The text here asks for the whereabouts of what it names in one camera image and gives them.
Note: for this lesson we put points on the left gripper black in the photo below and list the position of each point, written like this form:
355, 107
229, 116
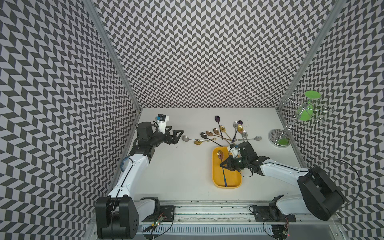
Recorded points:
174, 139

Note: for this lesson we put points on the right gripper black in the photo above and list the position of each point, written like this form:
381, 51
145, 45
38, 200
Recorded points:
230, 165

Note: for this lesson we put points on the yellow storage box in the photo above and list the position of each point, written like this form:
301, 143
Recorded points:
234, 179

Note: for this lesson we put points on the silver spoon ornate handle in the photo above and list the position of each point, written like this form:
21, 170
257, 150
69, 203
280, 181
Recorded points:
245, 136

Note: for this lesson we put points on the gold bowl ornate spoon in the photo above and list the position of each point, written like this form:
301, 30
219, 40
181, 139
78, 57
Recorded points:
240, 129

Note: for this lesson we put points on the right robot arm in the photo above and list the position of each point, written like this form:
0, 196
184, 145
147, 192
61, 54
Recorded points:
319, 195

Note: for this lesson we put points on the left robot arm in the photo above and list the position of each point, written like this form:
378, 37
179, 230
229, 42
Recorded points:
117, 215

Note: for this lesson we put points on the silver spoon left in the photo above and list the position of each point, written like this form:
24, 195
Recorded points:
187, 139

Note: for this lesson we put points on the ornate gold small spoon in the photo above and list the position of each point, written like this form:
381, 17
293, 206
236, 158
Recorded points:
199, 143

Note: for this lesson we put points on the black spoon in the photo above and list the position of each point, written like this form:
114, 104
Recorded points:
205, 136

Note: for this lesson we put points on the rose gold spoon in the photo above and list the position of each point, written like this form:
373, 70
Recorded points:
219, 134

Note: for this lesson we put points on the copper rose spoon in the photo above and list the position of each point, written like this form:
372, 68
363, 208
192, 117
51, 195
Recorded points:
210, 134

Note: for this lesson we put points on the silver spoon upright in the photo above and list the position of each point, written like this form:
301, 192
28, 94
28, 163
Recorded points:
235, 125

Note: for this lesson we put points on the silver spoon far right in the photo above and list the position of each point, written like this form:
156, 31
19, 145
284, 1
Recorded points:
257, 138

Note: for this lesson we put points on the purple spoon right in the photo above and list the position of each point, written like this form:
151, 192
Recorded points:
235, 136

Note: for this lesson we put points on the purple spoon long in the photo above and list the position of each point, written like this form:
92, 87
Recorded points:
217, 119

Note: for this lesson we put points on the blue patterned bowl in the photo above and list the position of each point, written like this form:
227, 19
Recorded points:
124, 163

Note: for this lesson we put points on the green plastic goblet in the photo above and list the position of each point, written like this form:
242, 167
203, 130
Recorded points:
304, 112

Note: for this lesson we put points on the chrome cup holder rack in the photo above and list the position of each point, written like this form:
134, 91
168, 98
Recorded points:
318, 110

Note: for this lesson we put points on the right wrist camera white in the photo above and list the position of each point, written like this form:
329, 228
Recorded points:
234, 151

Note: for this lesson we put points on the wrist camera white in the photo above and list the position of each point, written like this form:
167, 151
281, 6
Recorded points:
234, 151
161, 121

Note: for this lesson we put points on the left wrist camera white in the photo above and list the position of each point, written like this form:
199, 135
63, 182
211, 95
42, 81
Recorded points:
161, 121

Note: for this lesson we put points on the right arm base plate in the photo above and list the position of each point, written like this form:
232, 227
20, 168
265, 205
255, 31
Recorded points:
270, 214

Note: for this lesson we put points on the aluminium rail frame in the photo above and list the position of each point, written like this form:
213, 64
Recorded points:
235, 220

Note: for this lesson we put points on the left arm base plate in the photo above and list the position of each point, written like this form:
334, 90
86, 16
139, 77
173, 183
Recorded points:
165, 214

